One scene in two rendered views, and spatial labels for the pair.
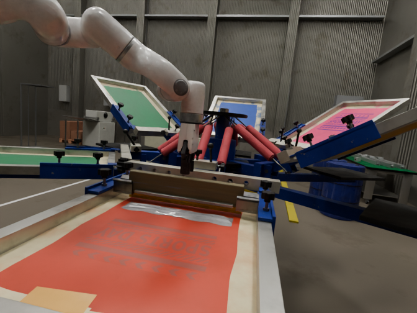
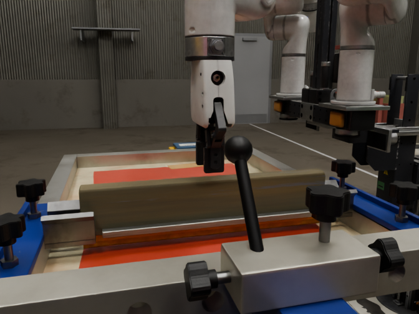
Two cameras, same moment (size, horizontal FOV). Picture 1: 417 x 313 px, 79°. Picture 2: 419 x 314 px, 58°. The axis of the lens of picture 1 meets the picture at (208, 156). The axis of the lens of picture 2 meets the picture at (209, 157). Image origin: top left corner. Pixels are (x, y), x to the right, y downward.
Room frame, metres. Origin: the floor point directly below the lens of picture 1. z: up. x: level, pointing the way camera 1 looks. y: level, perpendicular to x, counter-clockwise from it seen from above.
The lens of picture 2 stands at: (1.40, -0.18, 1.23)
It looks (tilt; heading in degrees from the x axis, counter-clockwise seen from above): 12 degrees down; 156
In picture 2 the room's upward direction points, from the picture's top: straight up
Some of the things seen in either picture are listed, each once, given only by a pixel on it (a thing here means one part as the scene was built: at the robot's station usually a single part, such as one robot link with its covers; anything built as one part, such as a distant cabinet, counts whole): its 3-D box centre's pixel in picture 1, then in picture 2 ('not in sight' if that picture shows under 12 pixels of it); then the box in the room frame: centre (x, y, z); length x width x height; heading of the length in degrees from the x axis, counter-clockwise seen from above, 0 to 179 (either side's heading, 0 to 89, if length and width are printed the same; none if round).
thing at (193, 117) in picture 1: (192, 118); (211, 47); (0.86, 0.07, 1.26); 0.09 x 0.07 x 0.03; 170
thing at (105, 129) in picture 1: (99, 129); not in sight; (8.48, 3.73, 0.62); 2.61 x 0.65 x 1.23; 167
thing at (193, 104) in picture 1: (181, 95); (230, 3); (0.85, 0.11, 1.33); 0.15 x 0.10 x 0.11; 117
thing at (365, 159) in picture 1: (365, 174); not in sight; (5.67, -3.58, 0.41); 2.38 x 0.86 x 0.83; 167
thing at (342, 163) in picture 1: (333, 184); not in sight; (4.14, -2.12, 0.41); 1.12 x 0.68 x 0.82; 163
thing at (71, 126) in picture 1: (80, 131); not in sight; (9.40, 4.82, 0.38); 1.29 x 0.92 x 0.76; 167
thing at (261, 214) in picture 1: (264, 210); (25, 255); (0.84, -0.21, 0.98); 0.30 x 0.05 x 0.07; 170
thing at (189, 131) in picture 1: (190, 136); (209, 88); (0.86, 0.07, 1.20); 0.10 x 0.08 x 0.11; 170
